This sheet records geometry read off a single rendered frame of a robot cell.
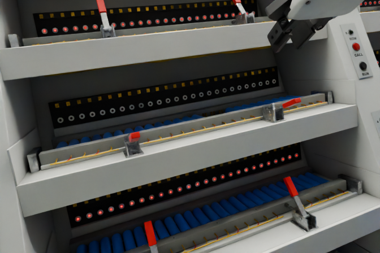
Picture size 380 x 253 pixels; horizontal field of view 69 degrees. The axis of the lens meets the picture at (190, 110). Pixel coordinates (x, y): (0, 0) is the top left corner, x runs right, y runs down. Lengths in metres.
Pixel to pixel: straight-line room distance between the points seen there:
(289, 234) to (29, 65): 0.50
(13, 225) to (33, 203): 0.03
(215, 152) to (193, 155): 0.04
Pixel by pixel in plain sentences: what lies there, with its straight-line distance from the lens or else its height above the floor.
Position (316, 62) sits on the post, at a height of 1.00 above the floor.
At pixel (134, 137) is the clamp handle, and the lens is 0.37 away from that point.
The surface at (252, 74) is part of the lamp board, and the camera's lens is 0.71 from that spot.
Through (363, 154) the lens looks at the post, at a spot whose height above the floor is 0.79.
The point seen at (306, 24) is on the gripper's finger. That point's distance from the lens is 0.43.
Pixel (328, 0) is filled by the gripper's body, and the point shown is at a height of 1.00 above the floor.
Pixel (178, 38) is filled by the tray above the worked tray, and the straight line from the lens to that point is 0.50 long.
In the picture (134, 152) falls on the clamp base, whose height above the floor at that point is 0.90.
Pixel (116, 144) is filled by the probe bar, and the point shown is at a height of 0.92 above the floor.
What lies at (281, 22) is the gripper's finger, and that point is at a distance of 0.38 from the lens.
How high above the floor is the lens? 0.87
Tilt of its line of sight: 8 degrees up
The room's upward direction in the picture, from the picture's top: 14 degrees counter-clockwise
